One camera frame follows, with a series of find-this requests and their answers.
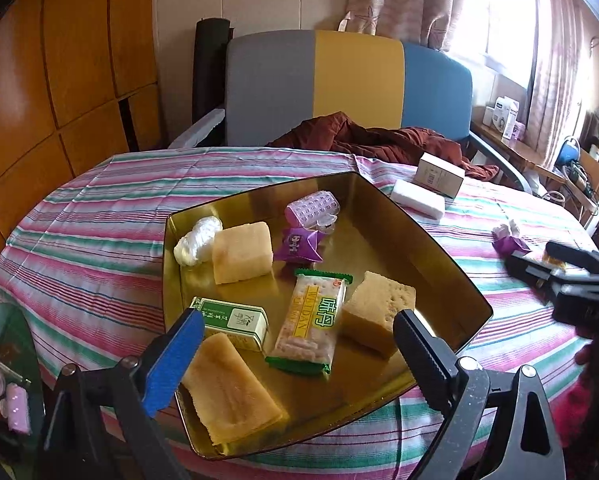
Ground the tan sponge block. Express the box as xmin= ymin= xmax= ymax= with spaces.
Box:
xmin=341 ymin=271 xmax=417 ymax=359
xmin=212 ymin=221 xmax=274 ymax=285

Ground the green yellow cracker packet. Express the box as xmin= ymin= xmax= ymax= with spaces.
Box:
xmin=265 ymin=269 xmax=354 ymax=376

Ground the person's right hand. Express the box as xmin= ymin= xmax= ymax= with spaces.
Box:
xmin=551 ymin=327 xmax=599 ymax=448

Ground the flat tan sponge front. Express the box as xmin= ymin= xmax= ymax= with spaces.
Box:
xmin=182 ymin=333 xmax=288 ymax=446

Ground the green white small box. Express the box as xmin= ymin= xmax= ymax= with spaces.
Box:
xmin=190 ymin=297 xmax=269 ymax=353

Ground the purple candy wrapper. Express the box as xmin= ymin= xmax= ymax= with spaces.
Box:
xmin=491 ymin=223 xmax=531 ymax=257
xmin=274 ymin=228 xmax=324 ymax=264

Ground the white plastic wrapped ball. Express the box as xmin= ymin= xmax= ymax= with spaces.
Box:
xmin=174 ymin=216 xmax=222 ymax=266

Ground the striped pink green tablecloth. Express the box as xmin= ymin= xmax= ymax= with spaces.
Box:
xmin=0 ymin=148 xmax=593 ymax=479

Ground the gold metal tray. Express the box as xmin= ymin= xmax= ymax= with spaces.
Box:
xmin=163 ymin=171 xmax=493 ymax=460

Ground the wooden desk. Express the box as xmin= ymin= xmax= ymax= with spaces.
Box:
xmin=471 ymin=120 xmax=565 ymax=184

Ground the pink item on side table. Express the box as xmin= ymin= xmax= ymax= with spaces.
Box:
xmin=0 ymin=382 xmax=32 ymax=436

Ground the glass side table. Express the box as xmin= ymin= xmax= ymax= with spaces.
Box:
xmin=0 ymin=302 xmax=45 ymax=479

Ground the white foam block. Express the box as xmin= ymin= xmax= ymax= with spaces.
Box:
xmin=389 ymin=180 xmax=446 ymax=220

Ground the cream cardboard box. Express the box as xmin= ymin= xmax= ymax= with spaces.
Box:
xmin=413 ymin=153 xmax=465 ymax=200

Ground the white box on desk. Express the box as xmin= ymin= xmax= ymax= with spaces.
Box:
xmin=491 ymin=96 xmax=520 ymax=140

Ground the dark red cloth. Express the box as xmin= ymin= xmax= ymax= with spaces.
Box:
xmin=266 ymin=112 xmax=499 ymax=182

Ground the grey yellow blue chair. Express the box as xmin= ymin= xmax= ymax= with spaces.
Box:
xmin=170 ymin=29 xmax=531 ymax=192

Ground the wooden wardrobe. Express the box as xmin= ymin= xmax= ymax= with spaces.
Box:
xmin=0 ymin=0 xmax=166 ymax=253

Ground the patterned curtain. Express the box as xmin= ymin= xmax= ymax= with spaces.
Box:
xmin=339 ymin=0 xmax=583 ymax=167

